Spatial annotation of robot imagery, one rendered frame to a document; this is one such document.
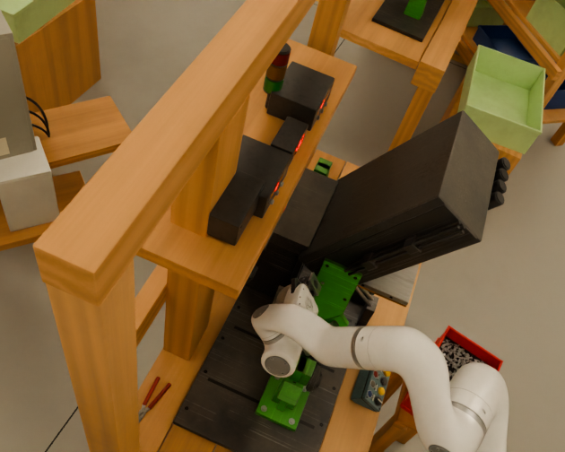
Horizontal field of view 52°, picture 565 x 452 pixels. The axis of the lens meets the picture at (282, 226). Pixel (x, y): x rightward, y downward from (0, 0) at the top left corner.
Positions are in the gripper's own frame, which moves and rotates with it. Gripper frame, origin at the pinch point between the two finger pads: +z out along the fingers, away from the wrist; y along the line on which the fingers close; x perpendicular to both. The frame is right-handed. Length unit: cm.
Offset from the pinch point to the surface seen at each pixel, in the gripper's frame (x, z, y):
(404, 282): -17.5, 25.5, -21.8
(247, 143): -6.7, -5.3, 45.3
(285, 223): 5.8, 17.4, 12.9
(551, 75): -83, 261, -49
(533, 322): -35, 152, -146
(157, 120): -16, -49, 64
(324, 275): -2.4, 7.5, -2.1
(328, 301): 0.3, 7.8, -11.2
